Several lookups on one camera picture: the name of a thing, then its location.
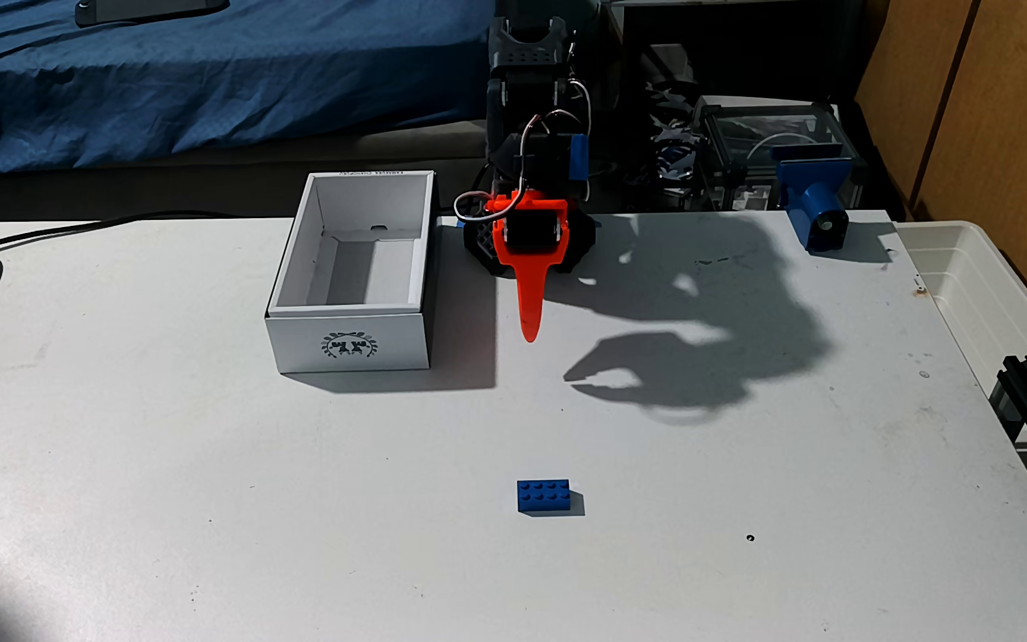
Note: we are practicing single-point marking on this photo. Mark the blue toy brick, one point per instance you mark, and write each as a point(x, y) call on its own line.
point(543, 496)

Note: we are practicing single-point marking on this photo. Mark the white cardboard box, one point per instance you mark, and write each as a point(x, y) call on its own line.
point(349, 343)

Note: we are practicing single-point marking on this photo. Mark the black white patterned bag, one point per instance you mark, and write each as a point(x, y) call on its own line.
point(674, 156)

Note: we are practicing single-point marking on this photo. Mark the blue bed blanket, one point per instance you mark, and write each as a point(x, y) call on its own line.
point(210, 71)

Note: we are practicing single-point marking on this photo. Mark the white plastic bin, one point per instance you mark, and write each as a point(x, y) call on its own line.
point(968, 285)

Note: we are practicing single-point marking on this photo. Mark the wooden wardrobe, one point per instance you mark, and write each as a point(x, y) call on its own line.
point(1013, 134)

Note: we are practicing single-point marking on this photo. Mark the clear acrylic enclosure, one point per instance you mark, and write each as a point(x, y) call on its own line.
point(745, 134)

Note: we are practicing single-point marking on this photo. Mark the blue printed clamp mount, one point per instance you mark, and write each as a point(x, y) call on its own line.
point(812, 192)

